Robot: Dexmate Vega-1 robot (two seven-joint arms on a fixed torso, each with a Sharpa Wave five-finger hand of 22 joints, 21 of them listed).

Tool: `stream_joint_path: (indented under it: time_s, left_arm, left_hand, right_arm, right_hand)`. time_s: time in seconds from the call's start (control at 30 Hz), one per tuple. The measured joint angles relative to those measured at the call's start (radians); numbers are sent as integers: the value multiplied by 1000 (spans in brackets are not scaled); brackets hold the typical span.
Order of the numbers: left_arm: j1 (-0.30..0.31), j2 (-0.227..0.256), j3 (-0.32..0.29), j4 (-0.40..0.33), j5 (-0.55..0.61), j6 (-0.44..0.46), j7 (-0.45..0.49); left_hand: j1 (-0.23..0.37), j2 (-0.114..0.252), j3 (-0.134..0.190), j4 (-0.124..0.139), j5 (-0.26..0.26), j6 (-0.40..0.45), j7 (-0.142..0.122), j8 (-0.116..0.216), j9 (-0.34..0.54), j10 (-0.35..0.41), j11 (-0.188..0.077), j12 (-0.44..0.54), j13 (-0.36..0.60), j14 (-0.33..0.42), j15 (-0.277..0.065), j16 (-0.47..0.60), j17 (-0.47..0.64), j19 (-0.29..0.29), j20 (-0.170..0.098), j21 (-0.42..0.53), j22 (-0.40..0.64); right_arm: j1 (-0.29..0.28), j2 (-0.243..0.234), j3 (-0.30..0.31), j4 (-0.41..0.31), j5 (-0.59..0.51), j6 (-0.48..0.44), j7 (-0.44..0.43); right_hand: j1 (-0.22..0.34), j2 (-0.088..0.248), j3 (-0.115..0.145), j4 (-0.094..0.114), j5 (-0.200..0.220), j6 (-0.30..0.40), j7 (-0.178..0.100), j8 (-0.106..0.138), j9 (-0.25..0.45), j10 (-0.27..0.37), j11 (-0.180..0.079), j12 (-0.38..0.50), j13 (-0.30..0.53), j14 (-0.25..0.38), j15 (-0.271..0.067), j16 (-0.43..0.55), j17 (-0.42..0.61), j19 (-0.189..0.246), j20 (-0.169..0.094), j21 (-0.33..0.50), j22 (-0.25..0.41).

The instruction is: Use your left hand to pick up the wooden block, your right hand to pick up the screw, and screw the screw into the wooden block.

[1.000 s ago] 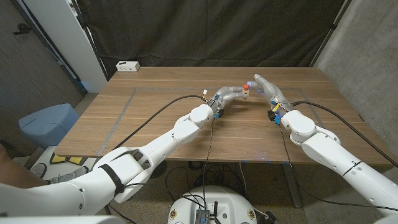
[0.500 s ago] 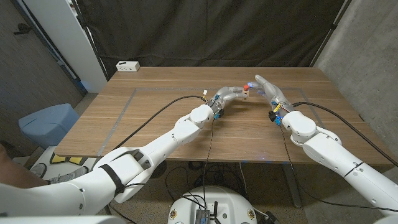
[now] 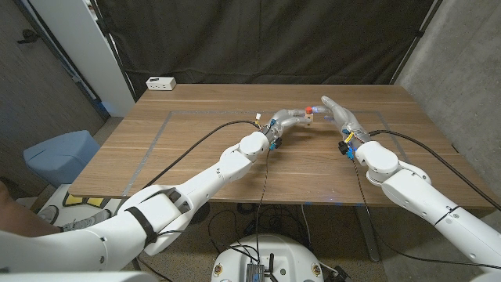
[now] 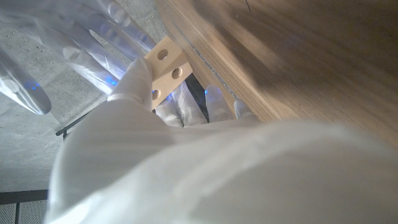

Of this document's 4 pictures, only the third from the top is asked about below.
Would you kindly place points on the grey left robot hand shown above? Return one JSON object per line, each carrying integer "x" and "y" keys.
{"x": 283, "y": 119}

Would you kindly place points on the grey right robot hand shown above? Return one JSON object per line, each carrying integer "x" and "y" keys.
{"x": 346, "y": 119}

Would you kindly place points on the wooden block with holes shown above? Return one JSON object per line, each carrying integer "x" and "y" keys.
{"x": 309, "y": 118}

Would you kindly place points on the red-headed wooden screw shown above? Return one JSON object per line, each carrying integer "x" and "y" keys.
{"x": 308, "y": 110}

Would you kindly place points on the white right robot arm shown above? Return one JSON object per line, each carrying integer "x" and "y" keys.
{"x": 422, "y": 192}

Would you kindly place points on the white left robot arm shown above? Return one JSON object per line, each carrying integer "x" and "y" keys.
{"x": 203, "y": 188}

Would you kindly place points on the black backdrop stand pole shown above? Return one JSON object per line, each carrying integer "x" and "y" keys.
{"x": 418, "y": 34}
{"x": 117, "y": 58}

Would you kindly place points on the grey table leg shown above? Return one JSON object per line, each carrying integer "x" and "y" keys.
{"x": 368, "y": 235}

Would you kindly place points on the white power strip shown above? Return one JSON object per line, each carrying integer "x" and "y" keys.
{"x": 160, "y": 83}

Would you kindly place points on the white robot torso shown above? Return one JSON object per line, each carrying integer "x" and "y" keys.
{"x": 282, "y": 254}

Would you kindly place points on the grey module on torso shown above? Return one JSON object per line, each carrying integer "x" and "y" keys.
{"x": 255, "y": 273}

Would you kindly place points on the white cabinet panel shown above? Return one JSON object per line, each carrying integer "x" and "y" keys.
{"x": 78, "y": 39}

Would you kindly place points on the yellow and black floor object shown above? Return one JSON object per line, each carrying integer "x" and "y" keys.
{"x": 78, "y": 200}

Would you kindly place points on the blue padded stool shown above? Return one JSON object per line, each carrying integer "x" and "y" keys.
{"x": 58, "y": 156}

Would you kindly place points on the person's bare limb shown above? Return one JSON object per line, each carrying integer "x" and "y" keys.
{"x": 19, "y": 221}

